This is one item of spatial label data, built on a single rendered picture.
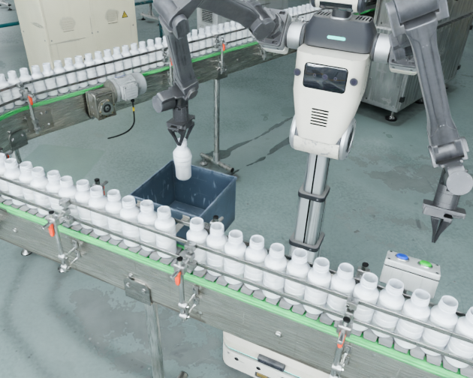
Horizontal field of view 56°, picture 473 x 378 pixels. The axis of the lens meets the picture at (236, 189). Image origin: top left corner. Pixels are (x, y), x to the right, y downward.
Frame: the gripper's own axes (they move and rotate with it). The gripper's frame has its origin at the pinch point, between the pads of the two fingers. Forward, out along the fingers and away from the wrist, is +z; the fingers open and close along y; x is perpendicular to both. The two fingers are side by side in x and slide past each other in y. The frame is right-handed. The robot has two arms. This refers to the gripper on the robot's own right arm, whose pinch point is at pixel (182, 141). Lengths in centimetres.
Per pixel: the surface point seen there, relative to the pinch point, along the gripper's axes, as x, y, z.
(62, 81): -98, -44, 7
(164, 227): 19.1, 43.1, 3.5
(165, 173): -15.0, -10.4, 23.5
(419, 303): 88, 45, 1
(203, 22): -257, -505, 83
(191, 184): -6.0, -16.2, 29.9
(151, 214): 13.2, 41.0, 2.0
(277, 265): 54, 44, 3
